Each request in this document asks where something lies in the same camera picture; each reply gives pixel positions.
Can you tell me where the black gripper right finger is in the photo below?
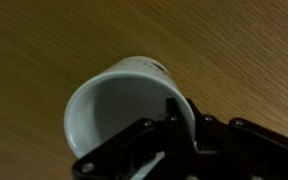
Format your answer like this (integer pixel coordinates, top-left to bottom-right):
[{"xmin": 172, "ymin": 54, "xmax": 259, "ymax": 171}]
[{"xmin": 185, "ymin": 98, "xmax": 288, "ymax": 180}]

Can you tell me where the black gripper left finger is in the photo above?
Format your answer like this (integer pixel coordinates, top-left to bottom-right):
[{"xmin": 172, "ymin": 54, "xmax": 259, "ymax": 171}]
[{"xmin": 72, "ymin": 97, "xmax": 193, "ymax": 180}]

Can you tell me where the white ceramic mug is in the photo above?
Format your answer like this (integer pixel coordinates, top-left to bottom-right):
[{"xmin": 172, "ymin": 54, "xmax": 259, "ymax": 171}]
[{"xmin": 63, "ymin": 55, "xmax": 197, "ymax": 159}]

